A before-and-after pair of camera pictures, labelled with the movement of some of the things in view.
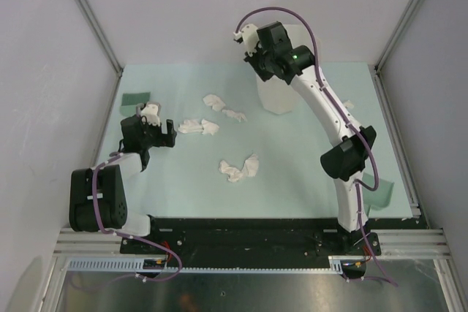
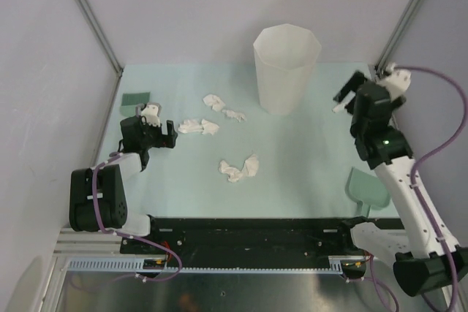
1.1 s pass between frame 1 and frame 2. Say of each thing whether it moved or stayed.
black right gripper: moved
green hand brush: stayed
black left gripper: stayed
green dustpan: stayed
